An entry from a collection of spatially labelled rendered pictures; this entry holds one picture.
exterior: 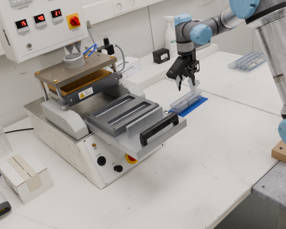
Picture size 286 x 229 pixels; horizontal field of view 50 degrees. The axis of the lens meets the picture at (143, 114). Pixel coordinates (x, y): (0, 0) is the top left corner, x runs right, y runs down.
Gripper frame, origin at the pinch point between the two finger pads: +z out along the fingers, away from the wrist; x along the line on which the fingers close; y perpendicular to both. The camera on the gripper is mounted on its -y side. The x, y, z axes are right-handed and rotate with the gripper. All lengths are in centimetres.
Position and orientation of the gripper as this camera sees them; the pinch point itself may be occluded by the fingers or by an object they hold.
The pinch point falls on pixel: (185, 92)
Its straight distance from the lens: 146.9
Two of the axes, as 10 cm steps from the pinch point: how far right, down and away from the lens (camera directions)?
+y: 7.1, -4.5, 5.5
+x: -6.9, -2.8, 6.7
